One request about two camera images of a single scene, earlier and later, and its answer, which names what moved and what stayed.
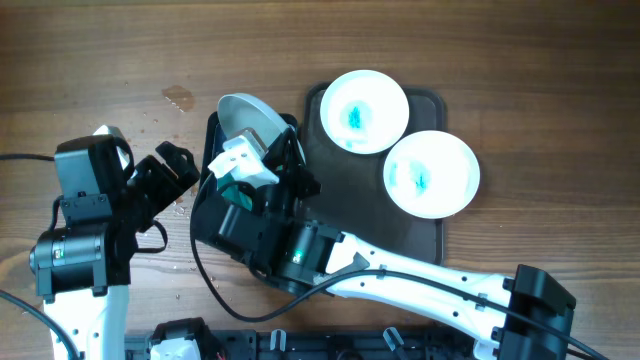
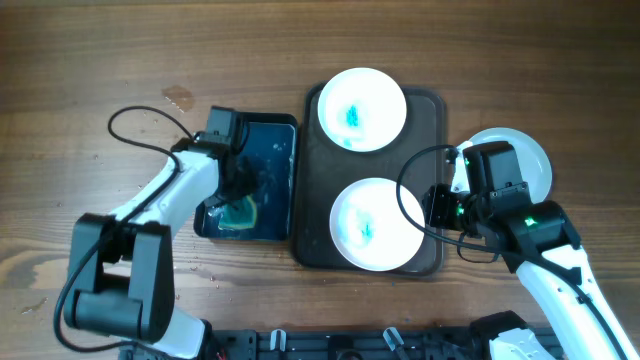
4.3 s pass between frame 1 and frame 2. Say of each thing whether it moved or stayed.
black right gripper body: moved
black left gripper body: moved
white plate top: stayed
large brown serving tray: stayed
